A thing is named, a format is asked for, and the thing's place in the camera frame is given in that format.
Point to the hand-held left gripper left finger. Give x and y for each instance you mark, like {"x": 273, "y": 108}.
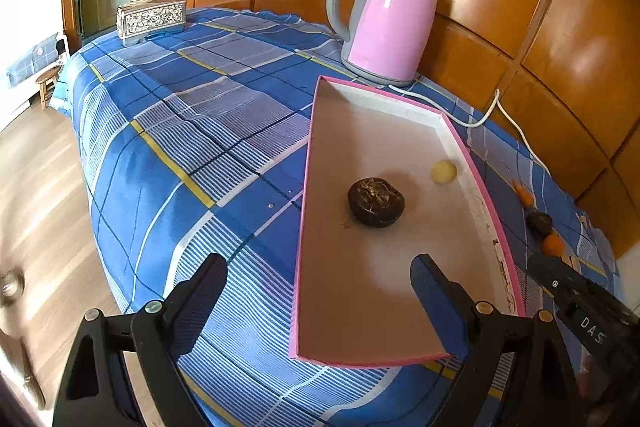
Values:
{"x": 207, "y": 283}

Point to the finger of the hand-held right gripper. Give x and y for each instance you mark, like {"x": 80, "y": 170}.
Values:
{"x": 547, "y": 274}

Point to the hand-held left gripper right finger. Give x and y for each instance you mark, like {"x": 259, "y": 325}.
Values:
{"x": 434, "y": 297}

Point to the small mandarin orange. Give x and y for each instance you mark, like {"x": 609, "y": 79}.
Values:
{"x": 553, "y": 245}

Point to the small dark water chestnut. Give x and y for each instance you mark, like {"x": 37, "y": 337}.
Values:
{"x": 540, "y": 223}

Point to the pink rimmed cardboard tray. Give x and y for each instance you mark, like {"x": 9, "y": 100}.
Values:
{"x": 360, "y": 287}

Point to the small orange carrot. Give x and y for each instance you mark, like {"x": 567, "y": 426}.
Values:
{"x": 523, "y": 193}

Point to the large dark water chestnut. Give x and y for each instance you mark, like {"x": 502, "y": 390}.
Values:
{"x": 375, "y": 203}

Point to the blue plaid blanket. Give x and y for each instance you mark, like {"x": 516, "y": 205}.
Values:
{"x": 165, "y": 157}

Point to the shiny round metal object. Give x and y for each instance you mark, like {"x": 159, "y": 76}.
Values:
{"x": 10, "y": 288}

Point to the grey kettle base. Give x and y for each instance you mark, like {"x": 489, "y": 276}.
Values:
{"x": 395, "y": 80}

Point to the small wooden stool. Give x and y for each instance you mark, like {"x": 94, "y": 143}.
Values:
{"x": 47, "y": 82}

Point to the silver patterned tissue box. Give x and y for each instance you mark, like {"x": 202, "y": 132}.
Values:
{"x": 150, "y": 19}

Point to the pink electric kettle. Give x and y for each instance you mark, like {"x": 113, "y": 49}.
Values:
{"x": 387, "y": 7}

